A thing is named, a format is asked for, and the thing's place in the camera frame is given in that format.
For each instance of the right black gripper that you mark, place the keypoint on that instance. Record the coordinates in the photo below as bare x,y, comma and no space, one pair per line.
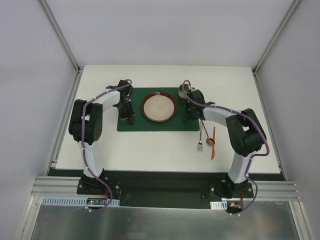
189,114

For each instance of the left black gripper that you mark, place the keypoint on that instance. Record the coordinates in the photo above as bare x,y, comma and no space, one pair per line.
127,115

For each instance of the steel cup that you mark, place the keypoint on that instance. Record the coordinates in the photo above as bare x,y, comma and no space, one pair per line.
182,90

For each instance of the green placemat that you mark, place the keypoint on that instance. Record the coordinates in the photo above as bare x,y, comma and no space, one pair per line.
142,124

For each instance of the red rimmed beige plate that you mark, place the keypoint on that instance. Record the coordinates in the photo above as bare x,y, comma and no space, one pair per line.
159,107

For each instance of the copper spoon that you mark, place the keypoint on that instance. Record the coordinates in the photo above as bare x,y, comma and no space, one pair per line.
208,139

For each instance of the silver fork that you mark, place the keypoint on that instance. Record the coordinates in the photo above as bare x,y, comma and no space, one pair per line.
200,144

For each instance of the orange knife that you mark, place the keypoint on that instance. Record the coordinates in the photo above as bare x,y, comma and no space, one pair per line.
213,143

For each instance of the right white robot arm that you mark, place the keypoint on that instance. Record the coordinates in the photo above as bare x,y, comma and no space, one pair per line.
245,133

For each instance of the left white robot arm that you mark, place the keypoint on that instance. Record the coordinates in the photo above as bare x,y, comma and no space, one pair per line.
86,126

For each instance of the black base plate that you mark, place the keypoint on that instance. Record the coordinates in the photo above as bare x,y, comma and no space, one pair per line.
158,189

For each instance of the left aluminium frame post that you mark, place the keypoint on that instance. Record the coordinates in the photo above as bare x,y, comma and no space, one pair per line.
59,34

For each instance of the aluminium frame post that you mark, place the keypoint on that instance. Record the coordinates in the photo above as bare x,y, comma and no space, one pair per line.
59,34
277,34

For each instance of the right white cable duct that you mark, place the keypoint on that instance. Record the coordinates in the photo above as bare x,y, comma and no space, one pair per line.
219,205

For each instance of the white cable duct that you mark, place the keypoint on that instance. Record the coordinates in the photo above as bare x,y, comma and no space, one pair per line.
78,201
219,205

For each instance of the aluminium front rail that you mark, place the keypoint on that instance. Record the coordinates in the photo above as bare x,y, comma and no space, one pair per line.
67,187

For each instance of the left white cable duct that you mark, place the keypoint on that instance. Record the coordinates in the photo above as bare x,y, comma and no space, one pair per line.
78,201

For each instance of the right aluminium frame post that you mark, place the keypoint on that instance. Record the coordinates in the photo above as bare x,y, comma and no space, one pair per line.
277,34

